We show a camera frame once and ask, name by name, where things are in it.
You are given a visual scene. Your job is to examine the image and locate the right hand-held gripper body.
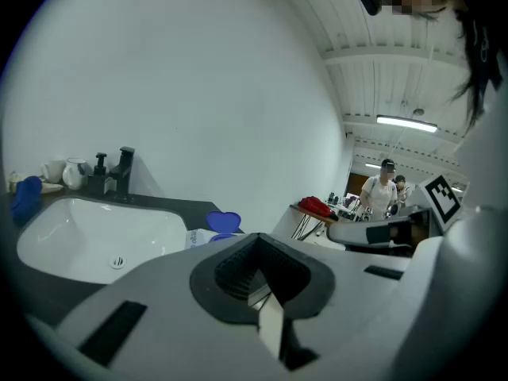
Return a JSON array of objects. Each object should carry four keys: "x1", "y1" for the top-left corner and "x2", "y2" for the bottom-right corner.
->
[{"x1": 391, "y1": 175, "x2": 464, "y2": 256}]

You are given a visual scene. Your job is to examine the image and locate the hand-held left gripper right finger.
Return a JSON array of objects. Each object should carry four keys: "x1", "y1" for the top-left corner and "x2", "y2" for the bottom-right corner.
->
[{"x1": 257, "y1": 232, "x2": 414, "y2": 381}]

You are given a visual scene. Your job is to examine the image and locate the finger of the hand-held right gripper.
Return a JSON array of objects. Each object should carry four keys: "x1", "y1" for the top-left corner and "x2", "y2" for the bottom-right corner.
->
[{"x1": 327, "y1": 217, "x2": 398, "y2": 250}]

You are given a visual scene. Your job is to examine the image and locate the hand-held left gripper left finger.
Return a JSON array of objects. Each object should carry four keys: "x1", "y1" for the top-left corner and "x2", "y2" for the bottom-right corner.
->
[{"x1": 27, "y1": 232, "x2": 287, "y2": 381}]

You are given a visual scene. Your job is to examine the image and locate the wet wipes packet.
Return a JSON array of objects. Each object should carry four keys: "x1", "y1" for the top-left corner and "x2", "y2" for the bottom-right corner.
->
[{"x1": 184, "y1": 210, "x2": 243, "y2": 250}]

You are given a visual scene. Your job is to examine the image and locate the wooden table with black legs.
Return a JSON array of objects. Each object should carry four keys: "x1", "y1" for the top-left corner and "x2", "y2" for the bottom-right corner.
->
[{"x1": 289, "y1": 203, "x2": 342, "y2": 241}]

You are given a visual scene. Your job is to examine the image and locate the red bag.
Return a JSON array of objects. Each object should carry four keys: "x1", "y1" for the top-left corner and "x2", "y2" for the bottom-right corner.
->
[{"x1": 298, "y1": 196, "x2": 338, "y2": 218}]

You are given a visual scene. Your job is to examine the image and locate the person's white navy shirt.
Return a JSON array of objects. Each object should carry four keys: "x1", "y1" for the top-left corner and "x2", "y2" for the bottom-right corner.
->
[{"x1": 452, "y1": 53, "x2": 508, "y2": 214}]

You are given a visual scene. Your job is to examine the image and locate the long ceiling light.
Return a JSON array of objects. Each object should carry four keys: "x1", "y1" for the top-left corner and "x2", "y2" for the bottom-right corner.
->
[{"x1": 375, "y1": 114, "x2": 438, "y2": 133}]

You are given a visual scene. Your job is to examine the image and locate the person's gray sleeve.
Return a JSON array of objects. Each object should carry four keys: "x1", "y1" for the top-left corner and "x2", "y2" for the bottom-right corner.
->
[{"x1": 412, "y1": 206, "x2": 508, "y2": 381}]

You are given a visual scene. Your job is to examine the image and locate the black top vanity cabinet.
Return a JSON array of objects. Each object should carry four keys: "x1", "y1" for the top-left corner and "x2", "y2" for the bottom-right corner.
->
[{"x1": 0, "y1": 180, "x2": 245, "y2": 329}]

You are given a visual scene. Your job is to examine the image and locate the white sink basin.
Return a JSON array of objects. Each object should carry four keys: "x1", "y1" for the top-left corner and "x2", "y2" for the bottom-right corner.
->
[{"x1": 15, "y1": 196, "x2": 188, "y2": 286}]

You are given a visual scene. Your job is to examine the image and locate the black faucet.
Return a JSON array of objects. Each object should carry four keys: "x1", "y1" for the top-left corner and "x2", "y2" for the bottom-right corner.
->
[{"x1": 109, "y1": 145, "x2": 136, "y2": 202}]

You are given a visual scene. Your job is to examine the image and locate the black soap dispenser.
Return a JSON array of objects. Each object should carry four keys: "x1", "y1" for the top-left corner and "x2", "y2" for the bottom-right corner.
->
[{"x1": 87, "y1": 152, "x2": 114, "y2": 197}]

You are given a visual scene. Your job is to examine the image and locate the blue cloth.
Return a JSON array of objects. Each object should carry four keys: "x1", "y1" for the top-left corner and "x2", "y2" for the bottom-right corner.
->
[{"x1": 10, "y1": 175, "x2": 44, "y2": 226}]

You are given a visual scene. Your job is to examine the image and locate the plain white mug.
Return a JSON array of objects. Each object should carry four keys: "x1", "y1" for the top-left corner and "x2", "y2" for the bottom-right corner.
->
[{"x1": 39, "y1": 159, "x2": 67, "y2": 185}]

